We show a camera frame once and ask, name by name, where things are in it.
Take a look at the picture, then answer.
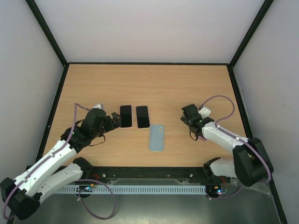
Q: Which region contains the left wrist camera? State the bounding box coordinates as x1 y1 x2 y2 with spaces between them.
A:
91 103 105 111

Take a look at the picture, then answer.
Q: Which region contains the pink phone case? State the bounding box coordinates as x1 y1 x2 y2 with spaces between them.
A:
119 105 134 129

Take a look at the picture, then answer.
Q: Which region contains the cream white phone case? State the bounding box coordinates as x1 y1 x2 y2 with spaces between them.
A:
135 105 150 129

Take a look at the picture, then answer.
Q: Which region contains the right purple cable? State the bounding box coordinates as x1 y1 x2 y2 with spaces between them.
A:
200 95 273 200

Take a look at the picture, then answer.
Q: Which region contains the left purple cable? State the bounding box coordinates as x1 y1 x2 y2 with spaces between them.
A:
2 102 116 220

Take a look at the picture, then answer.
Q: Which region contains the light blue phone case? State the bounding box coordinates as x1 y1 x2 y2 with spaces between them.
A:
149 125 164 152

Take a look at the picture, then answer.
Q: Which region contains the purple cable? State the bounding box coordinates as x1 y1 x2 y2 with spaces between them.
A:
2 102 116 220
200 95 273 200

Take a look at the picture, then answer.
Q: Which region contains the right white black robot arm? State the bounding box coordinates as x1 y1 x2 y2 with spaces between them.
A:
181 115 274 187

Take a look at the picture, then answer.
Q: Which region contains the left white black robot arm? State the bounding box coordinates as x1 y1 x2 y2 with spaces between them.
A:
0 107 121 220

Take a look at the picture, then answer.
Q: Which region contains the white slotted cable duct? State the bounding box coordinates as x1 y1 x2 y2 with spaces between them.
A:
56 185 206 195

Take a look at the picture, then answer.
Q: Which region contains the black aluminium frame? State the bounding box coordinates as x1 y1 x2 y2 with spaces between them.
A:
6 0 289 224

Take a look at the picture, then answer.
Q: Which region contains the black screen phone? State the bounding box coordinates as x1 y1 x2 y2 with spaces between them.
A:
120 105 133 128

